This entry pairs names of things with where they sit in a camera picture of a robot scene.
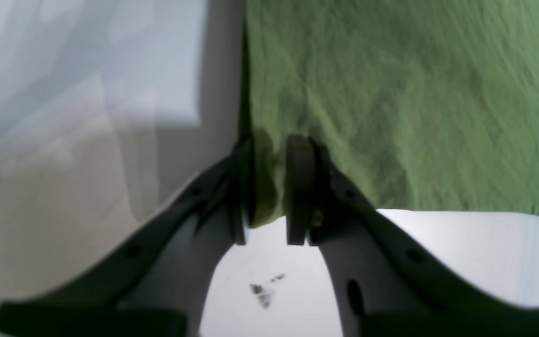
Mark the image-right left gripper right finger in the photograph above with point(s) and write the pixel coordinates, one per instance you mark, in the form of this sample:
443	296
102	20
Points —
386	284

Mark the image-right left gripper left finger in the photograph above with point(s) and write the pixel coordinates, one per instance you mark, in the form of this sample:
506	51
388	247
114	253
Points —
155	283

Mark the olive green T-shirt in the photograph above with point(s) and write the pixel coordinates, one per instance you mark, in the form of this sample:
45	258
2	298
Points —
425	105

